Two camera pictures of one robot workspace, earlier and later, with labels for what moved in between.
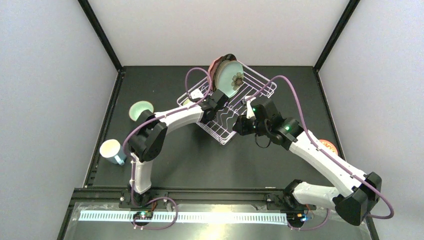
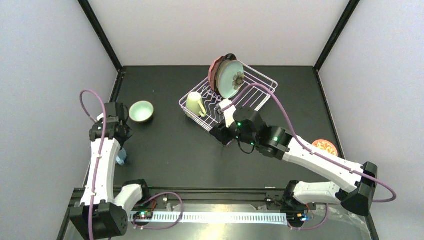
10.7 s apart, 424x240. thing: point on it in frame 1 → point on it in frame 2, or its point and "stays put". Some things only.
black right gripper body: x=240 y=125 → x=219 y=133
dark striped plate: x=228 y=57 stays put
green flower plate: x=228 y=76 stays put
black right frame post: x=352 y=6 stays put
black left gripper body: x=219 y=97 → x=112 y=110
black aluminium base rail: x=116 y=197 stays put
